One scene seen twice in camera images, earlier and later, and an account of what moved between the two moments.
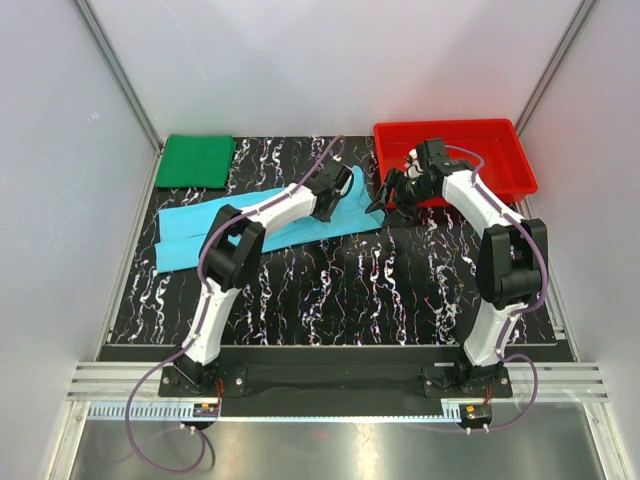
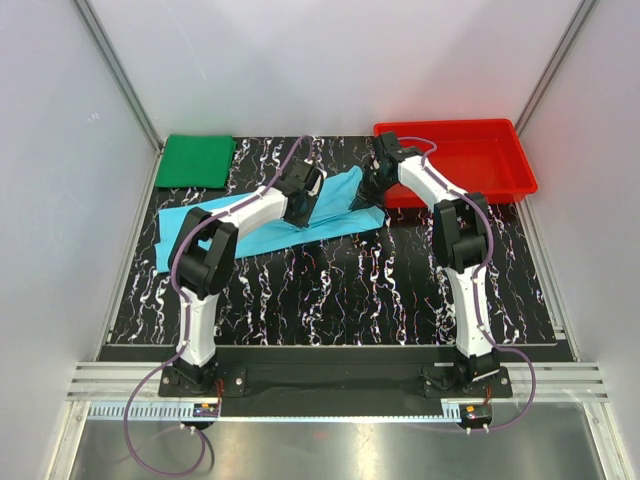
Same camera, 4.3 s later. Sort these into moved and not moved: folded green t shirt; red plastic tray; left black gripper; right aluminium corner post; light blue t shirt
Moved: left black gripper; light blue t shirt
Not moved: red plastic tray; folded green t shirt; right aluminium corner post
